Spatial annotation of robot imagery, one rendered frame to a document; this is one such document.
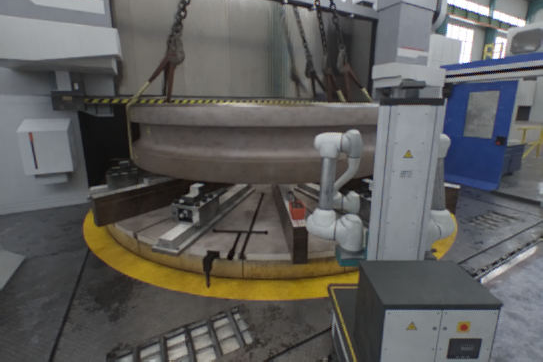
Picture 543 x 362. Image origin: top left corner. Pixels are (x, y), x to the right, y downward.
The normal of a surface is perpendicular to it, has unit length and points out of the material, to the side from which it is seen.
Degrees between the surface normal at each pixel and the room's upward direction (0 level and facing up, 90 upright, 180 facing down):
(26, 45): 90
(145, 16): 90
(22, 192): 90
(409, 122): 90
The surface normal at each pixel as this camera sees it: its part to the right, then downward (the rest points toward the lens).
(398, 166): 0.00, 0.20
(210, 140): -0.28, 0.19
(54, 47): 0.46, 0.18
